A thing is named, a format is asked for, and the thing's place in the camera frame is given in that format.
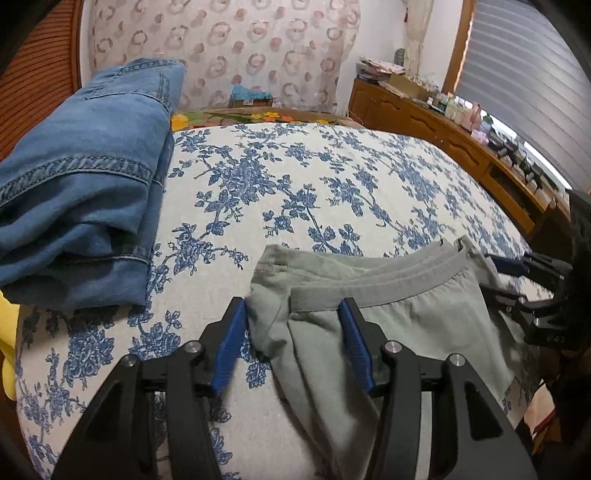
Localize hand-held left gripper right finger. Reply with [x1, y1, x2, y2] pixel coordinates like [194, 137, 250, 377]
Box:
[337, 298, 539, 480]

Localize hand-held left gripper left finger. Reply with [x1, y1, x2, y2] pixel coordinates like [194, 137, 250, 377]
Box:
[52, 296, 250, 480]

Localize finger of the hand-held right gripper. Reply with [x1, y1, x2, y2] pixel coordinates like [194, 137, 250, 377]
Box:
[486, 252, 574, 283]
[480, 282, 557, 321]

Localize grey-green pants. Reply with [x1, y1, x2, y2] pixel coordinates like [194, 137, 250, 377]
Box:
[246, 234, 517, 480]

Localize wooden cabinet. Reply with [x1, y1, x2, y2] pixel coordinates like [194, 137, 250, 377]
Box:
[346, 78, 574, 241]

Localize blue floral white blanket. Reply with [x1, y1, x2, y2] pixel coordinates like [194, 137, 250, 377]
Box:
[13, 122, 556, 480]

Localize grey window blind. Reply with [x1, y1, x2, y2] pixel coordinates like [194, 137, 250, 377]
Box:
[461, 0, 591, 191]

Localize cardboard box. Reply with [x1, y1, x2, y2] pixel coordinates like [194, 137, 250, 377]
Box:
[387, 73, 429, 101]

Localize yellow cloth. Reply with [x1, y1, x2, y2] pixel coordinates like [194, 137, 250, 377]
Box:
[0, 290, 20, 403]

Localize folded blue jeans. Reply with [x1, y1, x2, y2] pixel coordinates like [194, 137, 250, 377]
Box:
[0, 57, 188, 309]

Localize yellow flower bed sheet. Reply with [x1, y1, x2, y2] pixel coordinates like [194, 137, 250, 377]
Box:
[170, 108, 366, 136]

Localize stack of papers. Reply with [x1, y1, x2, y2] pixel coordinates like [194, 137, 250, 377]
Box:
[357, 56, 408, 83]

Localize cream lace curtain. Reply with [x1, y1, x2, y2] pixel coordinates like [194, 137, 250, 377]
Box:
[403, 0, 435, 80]

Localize blue packet box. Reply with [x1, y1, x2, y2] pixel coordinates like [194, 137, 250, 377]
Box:
[230, 84, 274, 110]

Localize circle patterned curtain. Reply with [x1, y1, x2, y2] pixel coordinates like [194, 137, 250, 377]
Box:
[87, 0, 362, 115]

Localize wooden louvered door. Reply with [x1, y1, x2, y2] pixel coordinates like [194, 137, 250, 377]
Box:
[0, 0, 85, 163]

